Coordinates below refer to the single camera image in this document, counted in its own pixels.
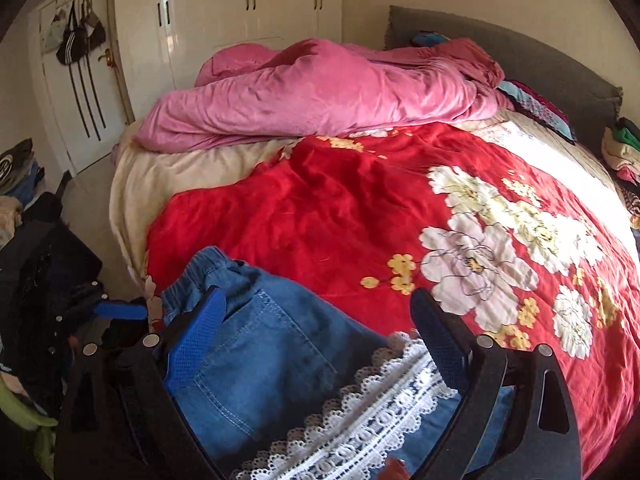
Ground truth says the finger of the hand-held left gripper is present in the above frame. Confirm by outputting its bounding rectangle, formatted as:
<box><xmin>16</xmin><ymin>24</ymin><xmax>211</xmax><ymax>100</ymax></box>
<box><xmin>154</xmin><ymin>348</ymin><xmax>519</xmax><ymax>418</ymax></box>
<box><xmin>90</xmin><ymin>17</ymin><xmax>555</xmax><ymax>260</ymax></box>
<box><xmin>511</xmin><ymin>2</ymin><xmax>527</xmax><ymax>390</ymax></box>
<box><xmin>47</xmin><ymin>280</ymin><xmax>149</xmax><ymax>356</ymax></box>

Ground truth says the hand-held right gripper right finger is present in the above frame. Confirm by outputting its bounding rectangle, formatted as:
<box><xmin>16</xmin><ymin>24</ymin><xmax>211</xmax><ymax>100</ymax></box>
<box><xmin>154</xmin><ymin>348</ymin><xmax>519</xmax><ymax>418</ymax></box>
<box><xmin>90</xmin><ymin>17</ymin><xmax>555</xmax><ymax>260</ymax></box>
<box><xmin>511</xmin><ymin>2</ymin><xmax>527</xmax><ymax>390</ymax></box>
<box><xmin>411</xmin><ymin>288</ymin><xmax>583</xmax><ymax>480</ymax></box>

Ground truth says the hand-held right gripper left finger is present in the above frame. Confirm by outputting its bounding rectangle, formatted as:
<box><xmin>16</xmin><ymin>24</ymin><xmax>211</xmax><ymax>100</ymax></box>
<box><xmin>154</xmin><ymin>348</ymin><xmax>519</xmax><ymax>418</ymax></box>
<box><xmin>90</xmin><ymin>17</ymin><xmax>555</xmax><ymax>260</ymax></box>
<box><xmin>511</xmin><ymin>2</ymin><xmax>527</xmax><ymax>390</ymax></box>
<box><xmin>55</xmin><ymin>286</ymin><xmax>228</xmax><ymax>480</ymax></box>

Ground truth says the blue denim pants lace trim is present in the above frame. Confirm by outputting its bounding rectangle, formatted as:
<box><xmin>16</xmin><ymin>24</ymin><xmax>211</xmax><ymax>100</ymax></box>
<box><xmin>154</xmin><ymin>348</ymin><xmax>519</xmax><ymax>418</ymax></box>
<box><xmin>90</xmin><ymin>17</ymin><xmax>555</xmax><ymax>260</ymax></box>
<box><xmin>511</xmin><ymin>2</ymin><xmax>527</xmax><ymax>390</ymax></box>
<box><xmin>159</xmin><ymin>246</ymin><xmax>516</xmax><ymax>480</ymax></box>

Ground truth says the pile of dark clothes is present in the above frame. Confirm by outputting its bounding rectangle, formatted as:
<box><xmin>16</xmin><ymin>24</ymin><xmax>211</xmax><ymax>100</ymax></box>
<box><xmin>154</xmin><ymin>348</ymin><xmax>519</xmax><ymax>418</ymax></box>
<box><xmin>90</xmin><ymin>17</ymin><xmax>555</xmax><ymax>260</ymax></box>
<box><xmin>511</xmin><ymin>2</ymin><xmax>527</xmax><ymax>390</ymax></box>
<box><xmin>0</xmin><ymin>190</ymin><xmax>106</xmax><ymax>411</ymax></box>

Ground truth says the cream fleece blanket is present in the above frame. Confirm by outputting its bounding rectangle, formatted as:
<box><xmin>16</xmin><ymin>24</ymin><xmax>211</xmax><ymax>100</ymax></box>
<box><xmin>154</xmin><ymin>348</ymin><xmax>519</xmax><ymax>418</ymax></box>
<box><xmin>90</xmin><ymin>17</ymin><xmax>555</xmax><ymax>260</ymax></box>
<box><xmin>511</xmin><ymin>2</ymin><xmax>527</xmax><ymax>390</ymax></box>
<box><xmin>109</xmin><ymin>120</ymin><xmax>301</xmax><ymax>281</ymax></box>

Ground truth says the green cloth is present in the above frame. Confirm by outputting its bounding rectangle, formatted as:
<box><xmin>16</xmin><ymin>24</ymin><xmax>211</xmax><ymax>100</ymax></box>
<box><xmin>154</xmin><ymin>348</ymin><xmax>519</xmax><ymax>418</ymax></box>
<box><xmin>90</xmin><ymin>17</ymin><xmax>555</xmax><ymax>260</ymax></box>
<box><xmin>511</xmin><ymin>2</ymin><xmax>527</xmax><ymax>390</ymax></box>
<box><xmin>0</xmin><ymin>375</ymin><xmax>58</xmax><ymax>466</ymax></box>

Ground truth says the red floral blanket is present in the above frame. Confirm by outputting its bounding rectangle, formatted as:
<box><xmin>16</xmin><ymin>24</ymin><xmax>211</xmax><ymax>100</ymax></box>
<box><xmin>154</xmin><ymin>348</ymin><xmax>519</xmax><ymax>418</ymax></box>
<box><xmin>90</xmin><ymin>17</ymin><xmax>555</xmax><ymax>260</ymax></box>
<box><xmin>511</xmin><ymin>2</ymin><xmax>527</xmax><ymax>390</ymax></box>
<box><xmin>142</xmin><ymin>120</ymin><xmax>640</xmax><ymax>480</ymax></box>

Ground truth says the small stack of folded garments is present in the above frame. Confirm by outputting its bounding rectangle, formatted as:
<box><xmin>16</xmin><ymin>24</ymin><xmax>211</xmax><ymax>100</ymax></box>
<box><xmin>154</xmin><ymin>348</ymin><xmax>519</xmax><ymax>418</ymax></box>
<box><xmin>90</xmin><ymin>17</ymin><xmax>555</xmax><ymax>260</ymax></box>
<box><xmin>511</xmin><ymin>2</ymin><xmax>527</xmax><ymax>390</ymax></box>
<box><xmin>0</xmin><ymin>137</ymin><xmax>46</xmax><ymax>211</ymax></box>

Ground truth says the white door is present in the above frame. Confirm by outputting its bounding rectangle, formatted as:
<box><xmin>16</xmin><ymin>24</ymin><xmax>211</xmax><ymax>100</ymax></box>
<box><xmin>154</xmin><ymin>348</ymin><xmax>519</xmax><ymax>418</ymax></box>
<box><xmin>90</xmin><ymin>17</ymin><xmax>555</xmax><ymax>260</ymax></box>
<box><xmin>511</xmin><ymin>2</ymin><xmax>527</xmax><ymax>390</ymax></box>
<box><xmin>27</xmin><ymin>0</ymin><xmax>136</xmax><ymax>176</ymax></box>

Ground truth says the white quilted bedspread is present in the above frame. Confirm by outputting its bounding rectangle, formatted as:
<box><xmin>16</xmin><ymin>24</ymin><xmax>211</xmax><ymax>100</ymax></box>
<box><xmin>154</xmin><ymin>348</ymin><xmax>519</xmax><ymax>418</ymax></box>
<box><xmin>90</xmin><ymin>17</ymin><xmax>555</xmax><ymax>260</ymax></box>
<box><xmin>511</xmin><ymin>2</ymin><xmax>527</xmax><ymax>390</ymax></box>
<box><xmin>470</xmin><ymin>110</ymin><xmax>616</xmax><ymax>196</ymax></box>

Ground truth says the dark red patterned pillow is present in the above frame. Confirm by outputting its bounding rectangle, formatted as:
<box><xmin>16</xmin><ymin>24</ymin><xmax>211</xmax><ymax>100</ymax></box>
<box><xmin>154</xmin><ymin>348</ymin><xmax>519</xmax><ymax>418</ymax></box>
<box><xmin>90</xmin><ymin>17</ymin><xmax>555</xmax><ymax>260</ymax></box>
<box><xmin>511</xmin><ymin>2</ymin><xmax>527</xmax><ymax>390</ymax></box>
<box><xmin>497</xmin><ymin>80</ymin><xmax>578</xmax><ymax>143</ymax></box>

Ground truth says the stack of folded clothes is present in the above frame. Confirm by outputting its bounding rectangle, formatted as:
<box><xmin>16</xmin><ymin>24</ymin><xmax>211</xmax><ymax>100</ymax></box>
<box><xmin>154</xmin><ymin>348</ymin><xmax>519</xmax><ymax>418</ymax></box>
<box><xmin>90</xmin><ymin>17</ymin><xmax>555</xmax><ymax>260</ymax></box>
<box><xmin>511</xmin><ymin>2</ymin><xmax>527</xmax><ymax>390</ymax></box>
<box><xmin>600</xmin><ymin>116</ymin><xmax>640</xmax><ymax>231</ymax></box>

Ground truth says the black striped bag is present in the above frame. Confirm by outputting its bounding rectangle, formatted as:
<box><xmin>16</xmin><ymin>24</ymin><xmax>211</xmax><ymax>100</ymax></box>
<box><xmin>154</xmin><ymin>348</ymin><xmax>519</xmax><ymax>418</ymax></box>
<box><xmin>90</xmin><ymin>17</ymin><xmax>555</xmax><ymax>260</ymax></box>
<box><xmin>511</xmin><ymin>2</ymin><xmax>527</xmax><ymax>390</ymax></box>
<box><xmin>56</xmin><ymin>0</ymin><xmax>108</xmax><ymax>141</ymax></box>

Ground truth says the pink duvet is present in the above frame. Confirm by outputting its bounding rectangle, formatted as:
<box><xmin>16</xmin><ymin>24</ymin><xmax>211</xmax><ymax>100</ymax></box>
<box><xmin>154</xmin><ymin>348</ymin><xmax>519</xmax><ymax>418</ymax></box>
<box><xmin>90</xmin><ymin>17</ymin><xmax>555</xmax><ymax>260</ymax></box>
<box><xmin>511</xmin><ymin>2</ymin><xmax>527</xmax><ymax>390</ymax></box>
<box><xmin>132</xmin><ymin>37</ymin><xmax>516</xmax><ymax>153</ymax></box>

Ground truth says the dark hanging bag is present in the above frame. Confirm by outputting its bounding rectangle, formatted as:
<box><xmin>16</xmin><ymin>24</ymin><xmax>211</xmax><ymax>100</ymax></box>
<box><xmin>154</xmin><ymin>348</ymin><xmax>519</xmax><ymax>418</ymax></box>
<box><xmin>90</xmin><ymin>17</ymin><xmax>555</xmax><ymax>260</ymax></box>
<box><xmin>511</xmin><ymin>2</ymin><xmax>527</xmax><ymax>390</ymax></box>
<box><xmin>80</xmin><ymin>0</ymin><xmax>107</xmax><ymax>47</ymax></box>

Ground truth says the grey upholstered headboard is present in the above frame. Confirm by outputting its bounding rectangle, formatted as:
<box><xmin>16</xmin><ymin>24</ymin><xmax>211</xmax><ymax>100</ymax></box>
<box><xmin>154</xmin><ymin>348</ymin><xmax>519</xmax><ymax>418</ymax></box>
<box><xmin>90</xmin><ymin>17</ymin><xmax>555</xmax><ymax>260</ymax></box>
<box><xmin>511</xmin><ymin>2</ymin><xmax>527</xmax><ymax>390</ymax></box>
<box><xmin>382</xmin><ymin>5</ymin><xmax>625</xmax><ymax>143</ymax></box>

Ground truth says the blue patterned pillow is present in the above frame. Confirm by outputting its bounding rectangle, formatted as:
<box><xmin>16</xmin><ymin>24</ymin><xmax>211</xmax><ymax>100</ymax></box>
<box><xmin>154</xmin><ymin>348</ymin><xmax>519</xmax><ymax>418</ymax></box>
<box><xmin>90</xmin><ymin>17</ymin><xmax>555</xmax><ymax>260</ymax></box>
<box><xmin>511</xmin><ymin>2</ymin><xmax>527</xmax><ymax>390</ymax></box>
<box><xmin>410</xmin><ymin>31</ymin><xmax>451</xmax><ymax>48</ymax></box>

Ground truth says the white wardrobe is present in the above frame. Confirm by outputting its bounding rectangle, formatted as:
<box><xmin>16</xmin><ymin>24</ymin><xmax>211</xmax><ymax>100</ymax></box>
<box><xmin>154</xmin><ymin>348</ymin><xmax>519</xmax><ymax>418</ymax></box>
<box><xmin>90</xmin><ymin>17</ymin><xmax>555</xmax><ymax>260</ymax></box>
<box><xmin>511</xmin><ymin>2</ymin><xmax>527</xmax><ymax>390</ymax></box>
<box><xmin>114</xmin><ymin>0</ymin><xmax>343</xmax><ymax>121</ymax></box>

